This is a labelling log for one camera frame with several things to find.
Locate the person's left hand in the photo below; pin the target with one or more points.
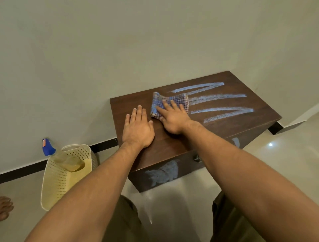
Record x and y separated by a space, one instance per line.
137 132

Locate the person's right hand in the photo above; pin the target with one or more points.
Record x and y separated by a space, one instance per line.
175 121

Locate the person's right little finger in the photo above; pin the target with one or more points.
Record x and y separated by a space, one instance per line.
183 109

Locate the person's left thumb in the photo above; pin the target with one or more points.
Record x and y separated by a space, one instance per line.
151 126

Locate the person's left little finger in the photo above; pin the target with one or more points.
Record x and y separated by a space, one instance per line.
127 119

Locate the person's right middle finger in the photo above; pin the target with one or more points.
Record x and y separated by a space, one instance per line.
168 105

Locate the person's left middle finger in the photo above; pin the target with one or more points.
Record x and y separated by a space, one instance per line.
139 113

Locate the person's right thumb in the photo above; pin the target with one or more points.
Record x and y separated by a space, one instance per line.
162 120

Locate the checked cleaning cloth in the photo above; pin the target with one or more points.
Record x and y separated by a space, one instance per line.
157 104

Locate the person's right forearm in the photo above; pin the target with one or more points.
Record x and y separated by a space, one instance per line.
249 182

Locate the person's left forearm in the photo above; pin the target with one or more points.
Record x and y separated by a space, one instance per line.
94 197

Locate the dark brown wooden cabinet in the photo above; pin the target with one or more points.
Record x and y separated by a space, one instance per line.
224 117

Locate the metal drawer knob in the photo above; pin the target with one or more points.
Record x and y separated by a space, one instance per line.
197 158

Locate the spray bottle with blue nozzle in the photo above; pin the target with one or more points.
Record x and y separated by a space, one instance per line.
47 147

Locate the black skirting strip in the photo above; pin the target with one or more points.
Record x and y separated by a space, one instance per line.
275 128
22 172

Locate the cream perforated plastic basket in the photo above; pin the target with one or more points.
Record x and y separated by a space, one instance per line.
58 184

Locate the olive green trousers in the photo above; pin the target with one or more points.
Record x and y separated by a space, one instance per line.
124 224

